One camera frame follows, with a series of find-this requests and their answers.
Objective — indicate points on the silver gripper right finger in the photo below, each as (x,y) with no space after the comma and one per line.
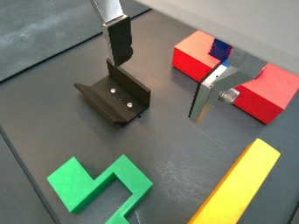
(218,86)

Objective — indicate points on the green stepped block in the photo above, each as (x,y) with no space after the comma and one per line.
(76,188)

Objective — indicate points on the black metal bracket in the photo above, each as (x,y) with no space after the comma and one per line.
(119,96)

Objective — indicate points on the red base board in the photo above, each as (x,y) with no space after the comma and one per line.
(263,96)

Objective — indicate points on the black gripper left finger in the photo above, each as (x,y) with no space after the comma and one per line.
(116,29)

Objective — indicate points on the yellow long block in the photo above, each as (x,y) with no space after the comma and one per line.
(231,196)

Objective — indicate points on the dark blue U block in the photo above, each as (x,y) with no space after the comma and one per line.
(219,51)

